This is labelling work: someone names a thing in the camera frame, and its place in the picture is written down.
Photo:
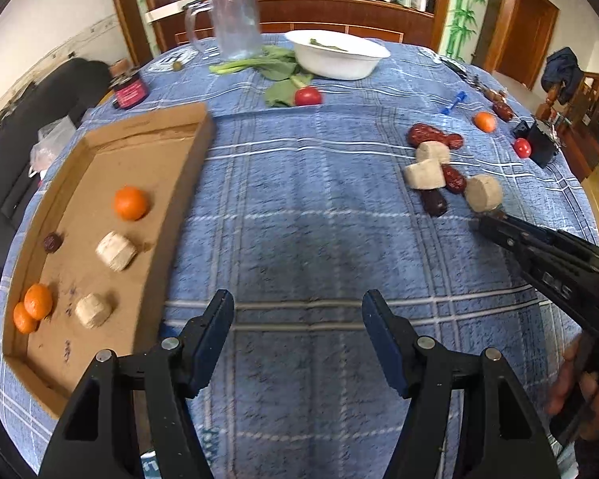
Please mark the large red tomato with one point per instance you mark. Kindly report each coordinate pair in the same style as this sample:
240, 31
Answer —
308, 96

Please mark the small red tomato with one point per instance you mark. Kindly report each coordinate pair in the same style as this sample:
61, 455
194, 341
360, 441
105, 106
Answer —
522, 147

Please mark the black sofa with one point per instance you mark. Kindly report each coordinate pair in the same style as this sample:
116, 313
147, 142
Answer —
10, 159

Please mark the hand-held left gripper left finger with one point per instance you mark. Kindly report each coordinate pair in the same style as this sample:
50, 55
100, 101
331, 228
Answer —
214, 339

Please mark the green vegetable leaf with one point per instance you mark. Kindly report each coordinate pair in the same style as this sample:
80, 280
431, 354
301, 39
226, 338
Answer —
282, 92

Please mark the bunch of keys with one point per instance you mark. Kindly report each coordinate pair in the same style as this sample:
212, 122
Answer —
489, 91

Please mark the clear plastic mug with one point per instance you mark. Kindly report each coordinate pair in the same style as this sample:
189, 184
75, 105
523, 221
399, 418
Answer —
237, 25

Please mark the dark red date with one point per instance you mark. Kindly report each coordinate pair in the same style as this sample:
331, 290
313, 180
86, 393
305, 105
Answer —
52, 242

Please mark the large orange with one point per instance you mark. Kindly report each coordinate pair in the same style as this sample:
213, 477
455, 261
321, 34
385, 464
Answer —
130, 203

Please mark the wooden stair railing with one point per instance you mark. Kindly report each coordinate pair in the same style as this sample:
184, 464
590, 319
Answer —
589, 110

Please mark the wooden door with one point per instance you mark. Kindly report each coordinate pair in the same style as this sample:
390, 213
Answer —
526, 35

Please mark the small orange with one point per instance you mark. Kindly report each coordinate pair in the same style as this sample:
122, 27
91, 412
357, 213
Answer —
485, 121

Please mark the blue pen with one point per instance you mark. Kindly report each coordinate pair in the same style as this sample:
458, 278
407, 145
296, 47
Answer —
454, 102

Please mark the thin green vegetable stem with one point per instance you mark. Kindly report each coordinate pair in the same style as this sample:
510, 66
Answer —
327, 45

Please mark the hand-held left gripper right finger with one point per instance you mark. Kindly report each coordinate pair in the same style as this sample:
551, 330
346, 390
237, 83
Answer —
384, 344

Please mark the green bamboo wall decal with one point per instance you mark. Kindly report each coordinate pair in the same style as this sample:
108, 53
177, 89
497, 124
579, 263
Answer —
461, 10

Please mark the dark jacket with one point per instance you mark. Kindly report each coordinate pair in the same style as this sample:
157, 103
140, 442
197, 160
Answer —
561, 72

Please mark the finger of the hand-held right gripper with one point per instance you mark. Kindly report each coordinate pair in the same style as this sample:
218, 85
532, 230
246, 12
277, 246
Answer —
524, 232
499, 239

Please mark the clear plastic bag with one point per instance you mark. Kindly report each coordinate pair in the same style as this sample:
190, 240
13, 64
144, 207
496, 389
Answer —
52, 142

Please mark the small black box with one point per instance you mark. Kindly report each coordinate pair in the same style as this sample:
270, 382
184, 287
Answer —
539, 144

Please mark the person's right hand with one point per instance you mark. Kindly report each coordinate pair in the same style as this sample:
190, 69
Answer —
564, 379

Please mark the wooden counter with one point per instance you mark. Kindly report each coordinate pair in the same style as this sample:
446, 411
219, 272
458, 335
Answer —
329, 15

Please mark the white bowl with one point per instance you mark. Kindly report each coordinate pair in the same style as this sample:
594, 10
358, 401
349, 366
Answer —
337, 62

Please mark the green bok choy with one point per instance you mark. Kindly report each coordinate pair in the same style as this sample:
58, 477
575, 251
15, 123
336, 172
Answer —
259, 64

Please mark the shallow cardboard box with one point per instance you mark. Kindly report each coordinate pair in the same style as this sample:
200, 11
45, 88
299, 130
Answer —
80, 169

